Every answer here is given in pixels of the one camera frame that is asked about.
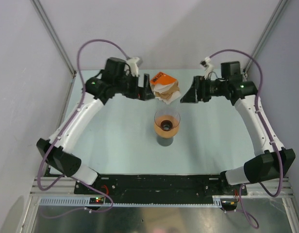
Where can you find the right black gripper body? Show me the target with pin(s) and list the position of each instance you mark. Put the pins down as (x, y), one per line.
(209, 89)

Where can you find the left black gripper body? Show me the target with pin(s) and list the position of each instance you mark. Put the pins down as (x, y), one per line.
(128, 86)

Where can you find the pink glass dripper cone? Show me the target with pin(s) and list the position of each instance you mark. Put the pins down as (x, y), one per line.
(167, 119)

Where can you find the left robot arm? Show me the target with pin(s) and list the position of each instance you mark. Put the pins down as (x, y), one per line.
(118, 77)

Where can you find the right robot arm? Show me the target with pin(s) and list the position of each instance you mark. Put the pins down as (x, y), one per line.
(272, 160)

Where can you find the orange coffee filter package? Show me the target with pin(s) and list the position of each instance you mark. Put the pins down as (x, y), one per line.
(162, 79)

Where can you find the glass carafe with coffee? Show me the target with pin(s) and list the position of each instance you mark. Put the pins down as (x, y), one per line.
(165, 141)

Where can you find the stack of paper filters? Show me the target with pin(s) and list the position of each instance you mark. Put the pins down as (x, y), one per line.
(166, 93)

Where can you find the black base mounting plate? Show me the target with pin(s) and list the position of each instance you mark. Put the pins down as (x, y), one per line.
(160, 189)

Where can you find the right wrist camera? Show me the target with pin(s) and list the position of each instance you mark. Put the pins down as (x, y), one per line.
(207, 66)

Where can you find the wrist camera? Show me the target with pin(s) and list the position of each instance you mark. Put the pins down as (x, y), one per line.
(207, 66)
(133, 64)

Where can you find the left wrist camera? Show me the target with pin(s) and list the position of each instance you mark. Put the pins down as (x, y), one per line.
(133, 64)

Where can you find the right aluminium frame post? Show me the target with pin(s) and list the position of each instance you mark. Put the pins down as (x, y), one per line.
(269, 28)

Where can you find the aluminium frame post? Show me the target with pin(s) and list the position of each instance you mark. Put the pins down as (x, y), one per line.
(53, 35)
(269, 28)

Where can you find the left aluminium frame post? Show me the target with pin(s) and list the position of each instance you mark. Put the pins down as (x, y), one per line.
(53, 35)

